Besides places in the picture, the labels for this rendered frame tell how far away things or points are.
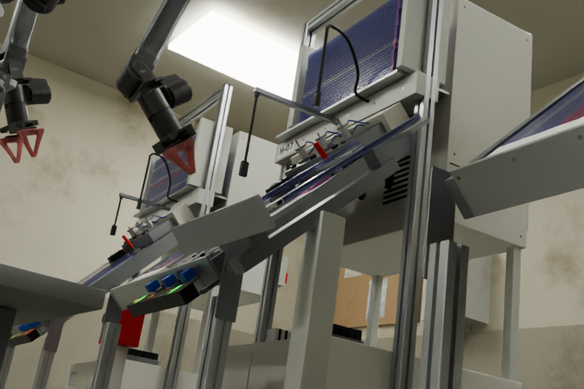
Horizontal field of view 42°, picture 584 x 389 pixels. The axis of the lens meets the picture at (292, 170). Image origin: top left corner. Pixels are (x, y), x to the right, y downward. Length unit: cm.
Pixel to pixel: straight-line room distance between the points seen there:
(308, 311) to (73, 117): 479
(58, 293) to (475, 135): 127
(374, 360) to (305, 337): 43
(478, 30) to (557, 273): 272
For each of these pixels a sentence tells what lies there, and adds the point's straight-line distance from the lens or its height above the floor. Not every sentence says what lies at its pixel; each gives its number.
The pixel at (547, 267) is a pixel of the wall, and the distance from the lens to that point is 498.
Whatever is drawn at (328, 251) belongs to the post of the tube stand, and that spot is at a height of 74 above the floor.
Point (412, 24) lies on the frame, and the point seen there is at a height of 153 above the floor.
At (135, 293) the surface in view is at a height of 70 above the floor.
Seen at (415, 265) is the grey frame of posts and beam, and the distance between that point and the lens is 197.
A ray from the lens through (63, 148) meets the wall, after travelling 607.
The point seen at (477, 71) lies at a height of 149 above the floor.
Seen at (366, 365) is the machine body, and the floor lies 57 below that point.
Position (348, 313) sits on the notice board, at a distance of 622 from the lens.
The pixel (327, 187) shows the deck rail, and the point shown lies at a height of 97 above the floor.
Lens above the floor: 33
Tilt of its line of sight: 21 degrees up
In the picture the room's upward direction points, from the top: 9 degrees clockwise
